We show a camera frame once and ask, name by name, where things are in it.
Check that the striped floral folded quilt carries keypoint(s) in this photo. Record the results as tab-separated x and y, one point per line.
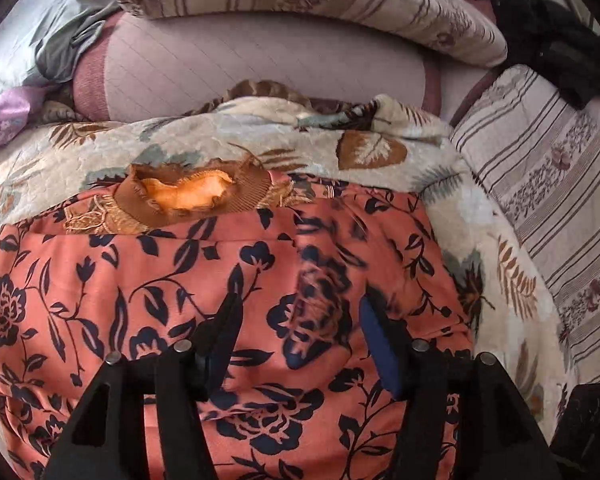
539	158

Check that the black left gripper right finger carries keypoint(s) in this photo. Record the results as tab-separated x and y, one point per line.
468	404

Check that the pink quilted bed sheet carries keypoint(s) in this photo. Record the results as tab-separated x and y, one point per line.
141	69

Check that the orange floral garment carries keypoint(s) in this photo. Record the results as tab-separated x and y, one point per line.
301	398

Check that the grey blue pillowcase pillow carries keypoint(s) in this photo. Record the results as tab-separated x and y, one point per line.
41	40

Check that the black clothing pile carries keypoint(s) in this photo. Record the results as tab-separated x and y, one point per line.
548	38

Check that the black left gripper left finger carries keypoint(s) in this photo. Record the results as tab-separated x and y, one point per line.
105	435

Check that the cream leaf pattern blanket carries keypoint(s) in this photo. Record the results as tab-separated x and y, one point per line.
513	314

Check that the purple floral cloth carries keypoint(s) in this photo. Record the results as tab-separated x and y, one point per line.
18	106

